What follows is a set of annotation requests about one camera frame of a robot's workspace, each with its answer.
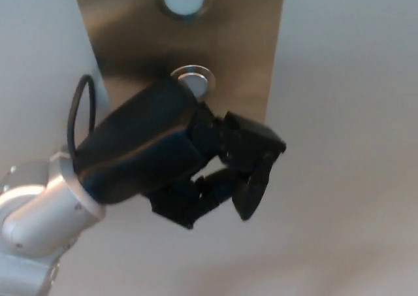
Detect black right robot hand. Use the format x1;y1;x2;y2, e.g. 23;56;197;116
69;76;288;231

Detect elevator down call button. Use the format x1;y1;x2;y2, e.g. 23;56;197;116
170;65;216;101

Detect brushed steel elevator call panel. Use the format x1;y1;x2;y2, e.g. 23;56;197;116
71;0;285;124

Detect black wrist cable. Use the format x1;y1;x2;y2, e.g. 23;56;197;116
66;74;97;156

